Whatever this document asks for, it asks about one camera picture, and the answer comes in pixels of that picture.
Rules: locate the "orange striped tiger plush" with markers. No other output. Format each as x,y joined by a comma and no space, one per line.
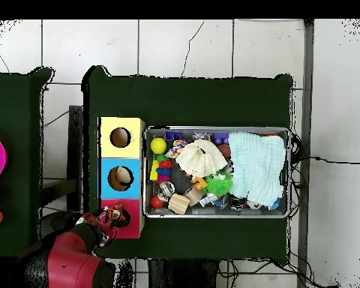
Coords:
117,214

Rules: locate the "cream cloth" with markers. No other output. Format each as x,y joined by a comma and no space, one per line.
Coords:
201,160

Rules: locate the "green spiky puffer toy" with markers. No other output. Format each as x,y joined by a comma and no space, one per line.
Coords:
218,184

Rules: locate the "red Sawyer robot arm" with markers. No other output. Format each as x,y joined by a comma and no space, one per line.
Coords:
69,264

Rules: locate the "wooden box with three holes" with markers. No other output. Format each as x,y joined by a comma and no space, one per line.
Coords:
120,156

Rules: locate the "clear mesh bin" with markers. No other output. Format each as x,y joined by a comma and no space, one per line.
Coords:
258,214

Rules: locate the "red ball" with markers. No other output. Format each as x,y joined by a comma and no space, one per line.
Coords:
157,202

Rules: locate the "silver metal cup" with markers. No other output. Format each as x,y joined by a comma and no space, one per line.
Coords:
165,190

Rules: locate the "yellow foam block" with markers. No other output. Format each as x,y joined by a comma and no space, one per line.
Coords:
154,171

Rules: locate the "striped wooden block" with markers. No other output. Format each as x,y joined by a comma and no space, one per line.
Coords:
178,204

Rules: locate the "rainbow spiky caterpillar toy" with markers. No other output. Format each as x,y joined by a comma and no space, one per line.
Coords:
165,169

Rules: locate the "brown cardboard piece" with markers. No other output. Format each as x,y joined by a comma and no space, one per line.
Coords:
194,196

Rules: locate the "yellow ball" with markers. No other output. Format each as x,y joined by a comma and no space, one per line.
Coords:
158,145

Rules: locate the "polka dot cloth toy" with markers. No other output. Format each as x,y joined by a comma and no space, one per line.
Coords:
175,149

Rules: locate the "orange building block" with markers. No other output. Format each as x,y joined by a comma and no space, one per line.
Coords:
200,183

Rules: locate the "blue building block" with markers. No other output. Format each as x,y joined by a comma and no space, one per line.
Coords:
172,135

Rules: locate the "brown toy football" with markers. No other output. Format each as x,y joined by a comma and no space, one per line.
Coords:
225,151

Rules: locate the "dark green table cloth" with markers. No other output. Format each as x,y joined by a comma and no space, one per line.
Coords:
15,105
183,99

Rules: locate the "purple building block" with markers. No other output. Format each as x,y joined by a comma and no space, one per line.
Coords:
221,139

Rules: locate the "mint green cloth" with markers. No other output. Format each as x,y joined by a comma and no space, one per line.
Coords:
255,168

